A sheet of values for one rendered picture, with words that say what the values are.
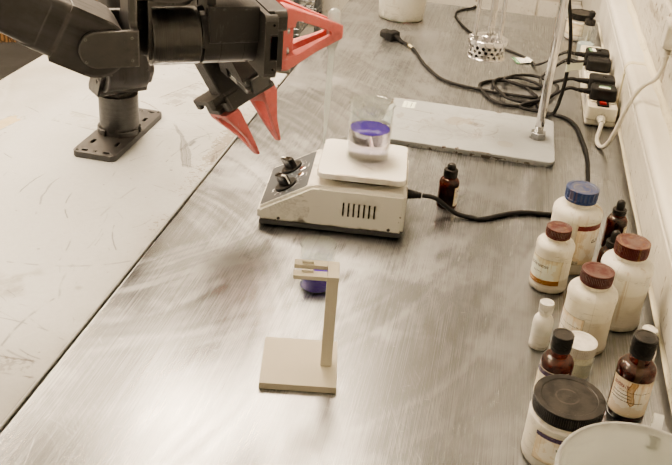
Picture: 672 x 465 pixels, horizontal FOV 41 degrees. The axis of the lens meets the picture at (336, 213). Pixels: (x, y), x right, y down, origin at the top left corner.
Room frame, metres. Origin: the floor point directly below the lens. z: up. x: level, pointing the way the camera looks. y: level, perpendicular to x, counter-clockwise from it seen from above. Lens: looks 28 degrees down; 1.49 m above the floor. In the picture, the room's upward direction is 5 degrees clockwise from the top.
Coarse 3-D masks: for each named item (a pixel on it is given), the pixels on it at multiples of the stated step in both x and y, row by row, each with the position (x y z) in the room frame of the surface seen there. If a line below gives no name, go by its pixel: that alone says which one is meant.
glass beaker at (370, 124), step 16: (368, 96) 1.15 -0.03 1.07; (352, 112) 1.11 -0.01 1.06; (368, 112) 1.09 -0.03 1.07; (384, 112) 1.10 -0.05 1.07; (352, 128) 1.10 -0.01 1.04; (368, 128) 1.09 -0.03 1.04; (384, 128) 1.10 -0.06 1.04; (352, 144) 1.10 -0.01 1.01; (368, 144) 1.09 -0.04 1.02; (384, 144) 1.10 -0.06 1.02; (352, 160) 1.10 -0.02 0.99; (368, 160) 1.09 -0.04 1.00; (384, 160) 1.10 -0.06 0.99
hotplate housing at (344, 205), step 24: (312, 168) 1.12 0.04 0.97; (408, 168) 1.15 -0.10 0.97; (312, 192) 1.06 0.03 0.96; (336, 192) 1.05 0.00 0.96; (360, 192) 1.06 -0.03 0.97; (384, 192) 1.05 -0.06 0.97; (408, 192) 1.13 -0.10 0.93; (264, 216) 1.06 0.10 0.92; (288, 216) 1.06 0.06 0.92; (312, 216) 1.06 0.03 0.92; (336, 216) 1.05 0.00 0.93; (360, 216) 1.05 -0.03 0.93; (384, 216) 1.05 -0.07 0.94
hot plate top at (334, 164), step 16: (336, 144) 1.16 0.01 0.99; (320, 160) 1.10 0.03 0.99; (336, 160) 1.10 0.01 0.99; (400, 160) 1.12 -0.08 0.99; (320, 176) 1.06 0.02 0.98; (336, 176) 1.06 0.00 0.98; (352, 176) 1.06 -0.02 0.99; (368, 176) 1.06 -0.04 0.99; (384, 176) 1.07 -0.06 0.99; (400, 176) 1.07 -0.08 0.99
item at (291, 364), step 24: (312, 264) 0.77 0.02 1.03; (336, 264) 0.77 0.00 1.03; (336, 288) 0.75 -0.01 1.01; (264, 360) 0.76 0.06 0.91; (288, 360) 0.76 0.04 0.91; (312, 360) 0.76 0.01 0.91; (336, 360) 0.77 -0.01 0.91; (264, 384) 0.72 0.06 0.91; (288, 384) 0.72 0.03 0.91; (312, 384) 0.72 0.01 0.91
